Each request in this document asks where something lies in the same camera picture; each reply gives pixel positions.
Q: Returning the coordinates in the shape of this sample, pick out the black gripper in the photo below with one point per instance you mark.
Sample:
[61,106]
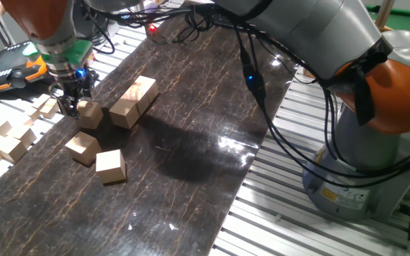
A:
[71,81]

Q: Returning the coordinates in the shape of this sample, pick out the large wooden cube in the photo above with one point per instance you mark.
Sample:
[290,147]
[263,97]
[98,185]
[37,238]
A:
[91,115]
[135,97]
[111,166]
[123,115]
[147,85]
[82,147]

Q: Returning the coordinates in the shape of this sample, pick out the silver orange robot arm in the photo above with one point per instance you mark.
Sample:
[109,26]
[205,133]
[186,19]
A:
[315,32]

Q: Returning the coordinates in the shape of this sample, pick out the pile of spare wooden blocks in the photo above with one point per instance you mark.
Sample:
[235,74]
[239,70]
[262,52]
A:
[16,119]

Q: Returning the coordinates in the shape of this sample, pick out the green mounting plate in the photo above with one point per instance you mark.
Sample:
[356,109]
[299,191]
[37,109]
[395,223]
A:
[73,51]

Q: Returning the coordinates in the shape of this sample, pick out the black orange teach pendant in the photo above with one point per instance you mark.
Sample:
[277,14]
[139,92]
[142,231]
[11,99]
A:
[5,73]

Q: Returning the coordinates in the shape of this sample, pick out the dark marble pattern mat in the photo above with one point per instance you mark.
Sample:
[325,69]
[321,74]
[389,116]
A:
[198,142]

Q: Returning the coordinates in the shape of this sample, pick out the black connector blue light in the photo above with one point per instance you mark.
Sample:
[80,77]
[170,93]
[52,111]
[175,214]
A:
[253,80]

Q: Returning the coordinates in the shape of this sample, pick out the small white scrap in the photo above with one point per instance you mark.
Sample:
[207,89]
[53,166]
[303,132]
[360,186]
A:
[278,217]

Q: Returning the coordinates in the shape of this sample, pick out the beige metal pole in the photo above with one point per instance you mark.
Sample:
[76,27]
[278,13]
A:
[384,12]

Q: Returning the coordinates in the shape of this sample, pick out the green plastic bin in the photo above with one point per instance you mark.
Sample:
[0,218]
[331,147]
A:
[404,19]

